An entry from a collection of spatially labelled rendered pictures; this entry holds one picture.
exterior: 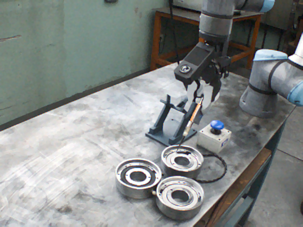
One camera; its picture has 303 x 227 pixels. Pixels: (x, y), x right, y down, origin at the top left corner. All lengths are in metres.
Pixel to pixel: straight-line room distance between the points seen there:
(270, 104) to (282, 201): 1.04
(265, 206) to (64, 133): 1.40
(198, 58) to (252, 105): 0.46
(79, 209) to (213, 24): 0.50
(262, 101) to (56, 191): 0.75
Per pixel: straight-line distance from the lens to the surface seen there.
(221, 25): 0.68
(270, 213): 1.92
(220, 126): 0.84
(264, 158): 1.35
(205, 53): 0.69
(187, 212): 0.63
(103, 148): 0.82
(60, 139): 0.87
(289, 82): 0.98
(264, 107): 1.10
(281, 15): 4.41
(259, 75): 1.07
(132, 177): 0.72
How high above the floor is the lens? 1.30
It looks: 30 degrees down
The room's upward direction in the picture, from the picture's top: 6 degrees clockwise
